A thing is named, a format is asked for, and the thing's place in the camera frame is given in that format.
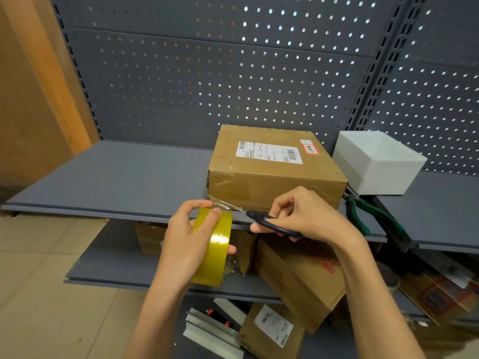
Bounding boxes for person's right forearm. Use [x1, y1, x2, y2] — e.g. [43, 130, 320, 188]
[335, 237, 427, 359]

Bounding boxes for brown cardboard box white labels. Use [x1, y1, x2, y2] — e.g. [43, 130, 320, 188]
[207, 124, 349, 213]

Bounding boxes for brown wooden panel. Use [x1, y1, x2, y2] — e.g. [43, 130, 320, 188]
[0, 0, 100, 202]

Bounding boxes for person's left forearm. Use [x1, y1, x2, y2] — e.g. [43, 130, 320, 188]
[121, 280, 192, 359]

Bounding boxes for black scissors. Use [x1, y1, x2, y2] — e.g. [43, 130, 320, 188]
[245, 209, 306, 240]

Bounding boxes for person's left hand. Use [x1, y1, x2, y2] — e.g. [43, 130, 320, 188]
[154, 199, 238, 295]

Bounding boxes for white flat strips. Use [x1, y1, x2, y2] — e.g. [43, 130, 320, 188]
[182, 298, 247, 359]

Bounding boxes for white plastic bin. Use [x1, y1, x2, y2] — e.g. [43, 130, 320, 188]
[332, 130, 428, 196]

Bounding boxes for cardboard box barcode label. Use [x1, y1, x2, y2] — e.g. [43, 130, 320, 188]
[239, 302, 306, 359]

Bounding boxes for grey perforated back panel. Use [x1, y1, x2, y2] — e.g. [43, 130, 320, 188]
[50, 0, 405, 152]
[359, 0, 479, 176]

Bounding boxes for person's right hand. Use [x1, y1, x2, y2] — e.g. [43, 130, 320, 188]
[249, 185, 366, 255]

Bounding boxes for green handled needle-nose pliers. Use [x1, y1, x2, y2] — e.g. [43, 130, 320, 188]
[343, 188, 409, 238]

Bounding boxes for grey slotted upright post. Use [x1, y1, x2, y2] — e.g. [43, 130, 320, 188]
[48, 0, 104, 141]
[342, 0, 429, 132]

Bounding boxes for cardboard box torn white sticker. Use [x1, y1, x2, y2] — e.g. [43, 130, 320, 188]
[134, 222, 167, 258]

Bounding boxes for cardboard box red lettering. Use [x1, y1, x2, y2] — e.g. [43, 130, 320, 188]
[256, 237, 347, 335]

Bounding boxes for cardboard box red blue print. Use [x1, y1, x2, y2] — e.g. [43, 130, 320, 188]
[398, 271, 479, 328]

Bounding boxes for yellow tape roll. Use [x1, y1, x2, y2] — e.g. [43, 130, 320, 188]
[190, 197, 247, 288]

